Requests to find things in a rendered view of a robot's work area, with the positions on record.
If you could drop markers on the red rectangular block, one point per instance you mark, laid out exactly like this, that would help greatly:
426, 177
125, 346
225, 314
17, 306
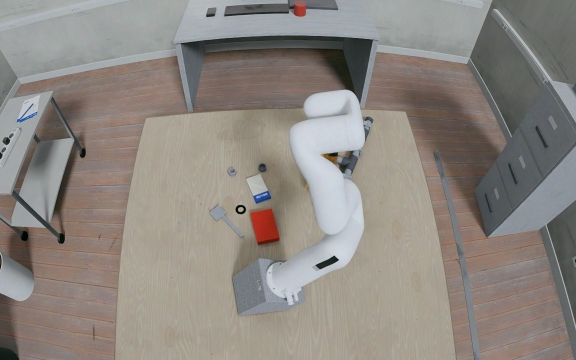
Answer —
265, 226

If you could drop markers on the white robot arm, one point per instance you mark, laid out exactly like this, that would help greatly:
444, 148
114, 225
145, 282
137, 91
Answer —
334, 125

